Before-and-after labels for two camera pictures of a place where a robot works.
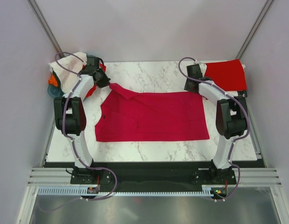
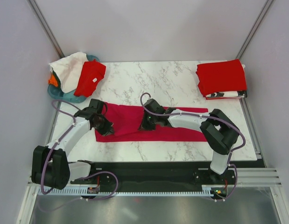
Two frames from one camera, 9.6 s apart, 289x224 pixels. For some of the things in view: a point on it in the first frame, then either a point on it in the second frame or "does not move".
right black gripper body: (186, 87) to (149, 122)
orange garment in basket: (53, 81) does not move
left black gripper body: (103, 80) to (101, 116)
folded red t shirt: (229, 74) does not move
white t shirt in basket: (68, 67) does not move
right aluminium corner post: (255, 28) does not move
